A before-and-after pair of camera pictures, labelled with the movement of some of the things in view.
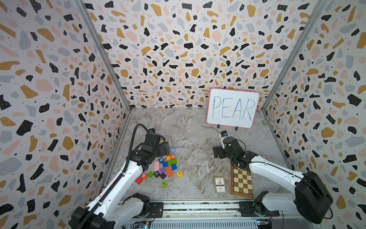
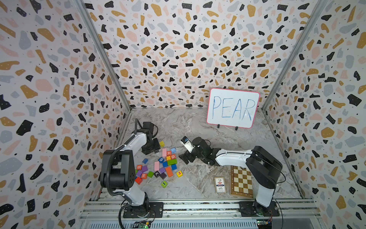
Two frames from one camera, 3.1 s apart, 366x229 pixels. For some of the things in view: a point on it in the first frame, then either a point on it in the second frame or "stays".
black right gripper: [219, 149] -> [187, 155]
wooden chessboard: [241, 182] stays
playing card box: [220, 185] stays
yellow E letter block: [179, 174] stays
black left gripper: [161, 146] -> [157, 146]
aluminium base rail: [202, 214] stays
